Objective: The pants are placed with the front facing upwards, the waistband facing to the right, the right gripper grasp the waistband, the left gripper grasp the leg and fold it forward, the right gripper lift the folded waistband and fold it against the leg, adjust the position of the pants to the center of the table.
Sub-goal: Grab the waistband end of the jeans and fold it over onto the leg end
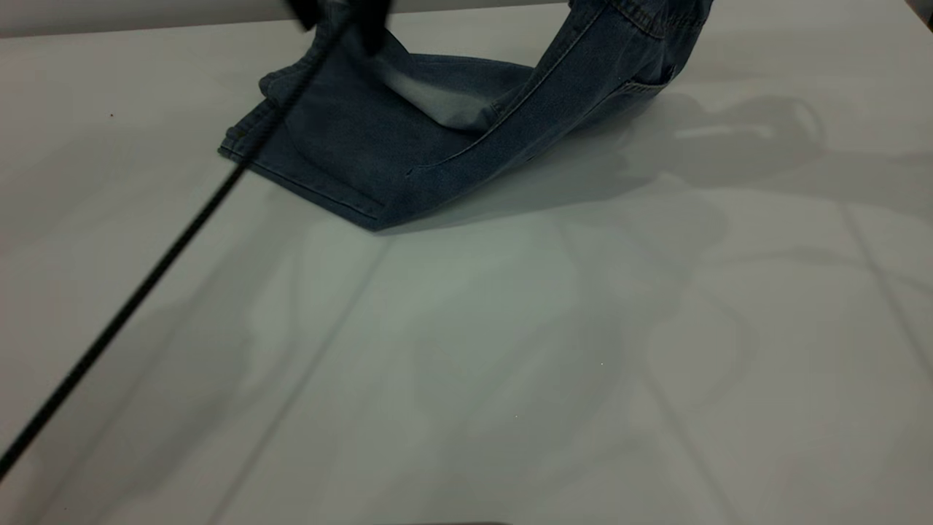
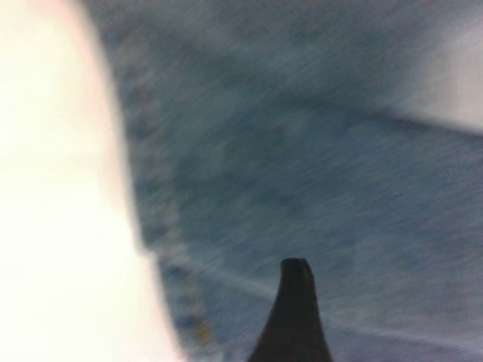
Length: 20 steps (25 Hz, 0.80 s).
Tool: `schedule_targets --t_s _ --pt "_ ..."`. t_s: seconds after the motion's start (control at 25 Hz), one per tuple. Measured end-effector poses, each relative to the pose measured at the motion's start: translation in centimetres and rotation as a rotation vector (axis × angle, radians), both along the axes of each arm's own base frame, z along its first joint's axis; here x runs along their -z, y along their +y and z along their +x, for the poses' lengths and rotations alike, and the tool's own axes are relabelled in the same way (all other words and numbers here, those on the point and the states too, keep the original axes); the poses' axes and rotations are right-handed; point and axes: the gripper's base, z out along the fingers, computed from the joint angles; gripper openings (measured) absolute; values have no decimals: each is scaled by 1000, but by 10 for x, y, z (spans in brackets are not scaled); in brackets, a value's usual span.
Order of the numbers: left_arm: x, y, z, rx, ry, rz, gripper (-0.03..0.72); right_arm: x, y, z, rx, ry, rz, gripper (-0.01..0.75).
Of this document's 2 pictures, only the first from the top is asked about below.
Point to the blue denim jeans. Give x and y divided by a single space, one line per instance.
379 146

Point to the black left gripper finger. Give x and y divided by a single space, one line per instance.
305 13
372 22

